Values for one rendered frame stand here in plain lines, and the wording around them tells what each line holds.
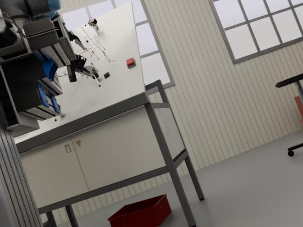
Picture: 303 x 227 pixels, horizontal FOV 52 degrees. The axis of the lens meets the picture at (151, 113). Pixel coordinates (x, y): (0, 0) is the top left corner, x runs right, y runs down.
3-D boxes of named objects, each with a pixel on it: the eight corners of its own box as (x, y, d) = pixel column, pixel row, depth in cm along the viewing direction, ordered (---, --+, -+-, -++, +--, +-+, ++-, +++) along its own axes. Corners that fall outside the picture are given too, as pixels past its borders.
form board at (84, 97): (-6, 154, 219) (-7, 153, 218) (16, 59, 283) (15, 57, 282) (145, 93, 190) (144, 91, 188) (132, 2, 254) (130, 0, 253)
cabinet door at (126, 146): (166, 165, 189) (143, 105, 191) (89, 191, 202) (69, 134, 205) (167, 165, 191) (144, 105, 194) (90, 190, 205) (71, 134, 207)
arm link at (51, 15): (38, 21, 176) (39, 21, 186) (57, 15, 177) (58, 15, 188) (33, 7, 173) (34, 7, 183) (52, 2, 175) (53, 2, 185)
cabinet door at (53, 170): (89, 191, 203) (69, 134, 205) (21, 214, 216) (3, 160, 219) (90, 190, 205) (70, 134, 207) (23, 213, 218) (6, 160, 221)
